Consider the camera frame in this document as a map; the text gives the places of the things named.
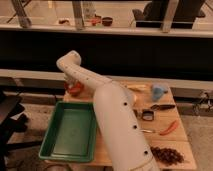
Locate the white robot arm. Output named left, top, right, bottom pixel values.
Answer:
left=56, top=50, right=160, bottom=171

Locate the black handled tool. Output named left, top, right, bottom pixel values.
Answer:
left=150, top=104, right=175, bottom=111

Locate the red chili pepper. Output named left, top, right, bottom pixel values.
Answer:
left=159, top=120, right=179, bottom=136

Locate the yellow banana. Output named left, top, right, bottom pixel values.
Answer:
left=126, top=84, right=147, bottom=91

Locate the black side equipment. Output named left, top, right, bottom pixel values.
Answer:
left=0, top=90, right=27, bottom=171

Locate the dark red background bowl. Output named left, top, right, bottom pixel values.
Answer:
left=102, top=17, right=113, bottom=26

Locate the black chair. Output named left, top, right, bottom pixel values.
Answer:
left=131, top=0, right=207, bottom=29

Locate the green plastic tray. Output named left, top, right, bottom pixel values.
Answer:
left=39, top=101, right=97, bottom=163

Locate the small black scale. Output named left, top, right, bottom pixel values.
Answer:
left=142, top=110, right=154, bottom=121

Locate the metal spoon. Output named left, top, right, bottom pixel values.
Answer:
left=140, top=129, right=156, bottom=133

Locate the pile of brown beans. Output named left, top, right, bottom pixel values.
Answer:
left=151, top=147, right=184, bottom=166

